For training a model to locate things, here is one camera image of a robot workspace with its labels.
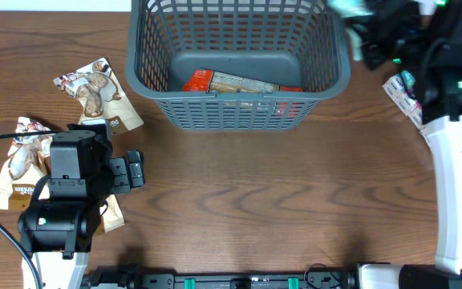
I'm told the tissue multipack strip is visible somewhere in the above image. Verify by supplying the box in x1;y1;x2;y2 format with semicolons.
383;71;425;131

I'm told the orange cracker package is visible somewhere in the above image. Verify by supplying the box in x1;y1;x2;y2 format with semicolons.
182;69;302;93

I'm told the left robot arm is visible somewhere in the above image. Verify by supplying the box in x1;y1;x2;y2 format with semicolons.
18;120;146;288

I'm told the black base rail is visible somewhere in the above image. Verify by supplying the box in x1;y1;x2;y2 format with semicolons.
80;263;359;289

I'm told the teal snack bar wrapper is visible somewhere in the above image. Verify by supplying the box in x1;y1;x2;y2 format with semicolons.
327;0;374;18

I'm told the grey plastic basket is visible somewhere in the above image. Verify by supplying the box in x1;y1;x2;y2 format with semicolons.
126;0;351;130

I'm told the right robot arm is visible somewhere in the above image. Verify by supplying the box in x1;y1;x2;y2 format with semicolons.
342;0;462;288

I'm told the beige snack pouch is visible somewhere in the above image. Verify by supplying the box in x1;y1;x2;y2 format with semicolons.
53;58;144;135
95;195;125;236
0;134;52;210

